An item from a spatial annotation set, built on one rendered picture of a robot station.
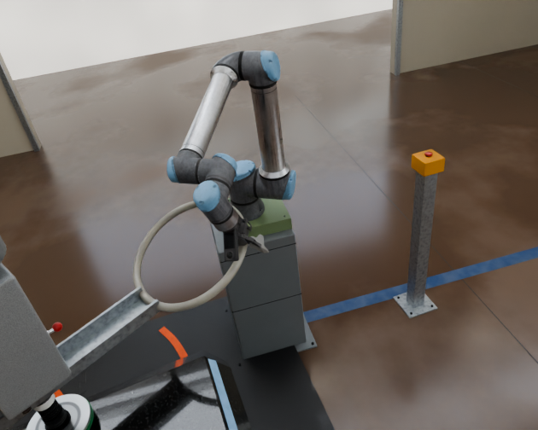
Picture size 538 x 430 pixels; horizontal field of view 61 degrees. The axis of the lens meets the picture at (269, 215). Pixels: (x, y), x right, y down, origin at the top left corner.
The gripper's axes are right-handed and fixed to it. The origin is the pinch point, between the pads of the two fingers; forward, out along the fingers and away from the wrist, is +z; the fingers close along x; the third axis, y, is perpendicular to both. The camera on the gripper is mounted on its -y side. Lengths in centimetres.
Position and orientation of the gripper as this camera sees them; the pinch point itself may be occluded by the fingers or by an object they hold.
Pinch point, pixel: (249, 255)
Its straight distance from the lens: 171.0
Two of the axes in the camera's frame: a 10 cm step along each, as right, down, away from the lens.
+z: 3.7, 5.6, 7.4
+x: -9.2, 1.0, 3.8
